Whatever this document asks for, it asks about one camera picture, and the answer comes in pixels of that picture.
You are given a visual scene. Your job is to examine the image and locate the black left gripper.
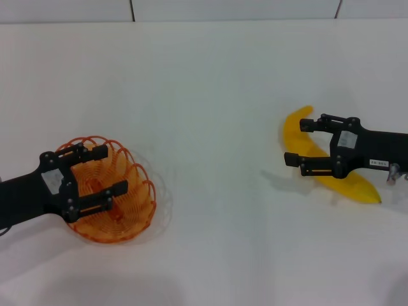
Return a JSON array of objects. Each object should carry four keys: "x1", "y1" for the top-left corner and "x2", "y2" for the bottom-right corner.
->
[{"x1": 0, "y1": 143, "x2": 129, "y2": 228}]

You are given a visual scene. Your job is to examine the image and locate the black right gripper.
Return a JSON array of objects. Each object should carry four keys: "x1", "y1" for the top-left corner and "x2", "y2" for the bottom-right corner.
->
[{"x1": 284, "y1": 113, "x2": 408, "y2": 180}]

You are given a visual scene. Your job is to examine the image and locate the yellow banana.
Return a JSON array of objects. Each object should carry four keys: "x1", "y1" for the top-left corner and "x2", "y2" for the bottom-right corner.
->
[{"x1": 282, "y1": 105, "x2": 383, "y2": 205}]

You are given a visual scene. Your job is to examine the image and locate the orange wire basket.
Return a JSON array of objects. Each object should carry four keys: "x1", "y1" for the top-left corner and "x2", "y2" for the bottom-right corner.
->
[{"x1": 54, "y1": 135, "x2": 157, "y2": 245}]

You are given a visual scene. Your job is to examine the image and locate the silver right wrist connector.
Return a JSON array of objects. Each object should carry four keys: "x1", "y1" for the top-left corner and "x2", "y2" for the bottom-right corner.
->
[{"x1": 386, "y1": 163, "x2": 402, "y2": 186}]

